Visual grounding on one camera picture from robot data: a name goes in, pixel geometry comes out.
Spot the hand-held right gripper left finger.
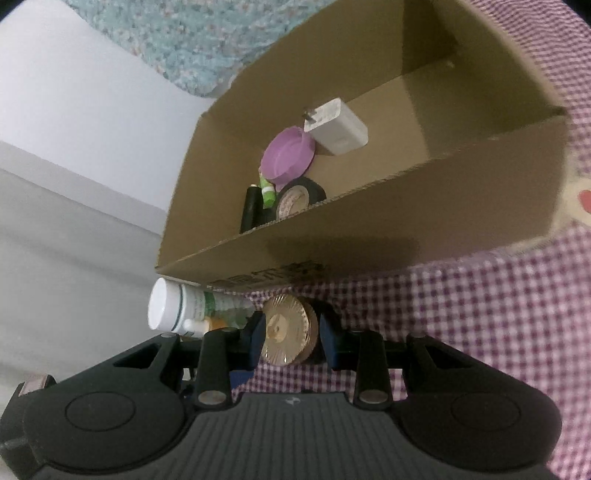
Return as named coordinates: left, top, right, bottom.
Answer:
left=113, top=312, right=267, bottom=409

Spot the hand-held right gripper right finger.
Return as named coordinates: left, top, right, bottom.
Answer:
left=318, top=313, right=468, bottom=407

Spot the black tape roll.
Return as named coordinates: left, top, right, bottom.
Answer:
left=275, top=177, right=328, bottom=220

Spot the cardboard box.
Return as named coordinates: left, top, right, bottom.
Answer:
left=154, top=0, right=572, bottom=297

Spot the small white orange bottle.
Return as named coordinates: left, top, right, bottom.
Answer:
left=184, top=316, right=228, bottom=339

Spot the white bottle with green label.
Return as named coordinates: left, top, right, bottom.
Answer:
left=147, top=277, right=256, bottom=334

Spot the black cylinder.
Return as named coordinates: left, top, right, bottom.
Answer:
left=239, top=184, right=263, bottom=234

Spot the small green tube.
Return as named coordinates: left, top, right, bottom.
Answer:
left=258, top=171, right=278, bottom=208

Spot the purple checked cloth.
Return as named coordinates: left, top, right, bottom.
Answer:
left=230, top=0, right=591, bottom=480

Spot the purple round lid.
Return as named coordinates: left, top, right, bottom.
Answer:
left=259, top=127, right=317, bottom=186

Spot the white charger plug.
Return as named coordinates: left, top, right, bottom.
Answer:
left=302, top=97, right=369, bottom=157

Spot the beige cloth with red print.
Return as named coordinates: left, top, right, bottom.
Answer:
left=553, top=150, right=591, bottom=237

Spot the teal fluffy rug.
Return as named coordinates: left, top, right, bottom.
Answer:
left=64, top=0, right=334, bottom=99

